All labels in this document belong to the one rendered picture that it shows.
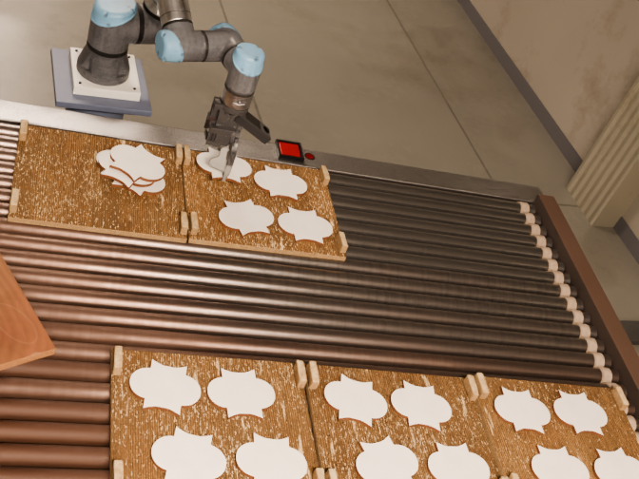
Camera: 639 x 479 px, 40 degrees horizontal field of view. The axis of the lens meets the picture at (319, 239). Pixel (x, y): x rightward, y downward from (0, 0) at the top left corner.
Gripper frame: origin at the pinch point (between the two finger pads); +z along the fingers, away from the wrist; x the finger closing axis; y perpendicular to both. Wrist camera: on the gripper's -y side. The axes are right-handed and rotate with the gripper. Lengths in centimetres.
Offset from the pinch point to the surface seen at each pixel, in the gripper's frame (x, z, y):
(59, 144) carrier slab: -3.2, 3.4, 41.4
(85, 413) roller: 76, 5, 33
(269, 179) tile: -0.4, 2.7, -13.4
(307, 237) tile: 21.0, 2.6, -20.7
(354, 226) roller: 11.2, 5.6, -36.7
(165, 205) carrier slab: 14.7, 3.5, 15.2
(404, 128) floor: -179, 99, -139
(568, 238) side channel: 7, 3, -105
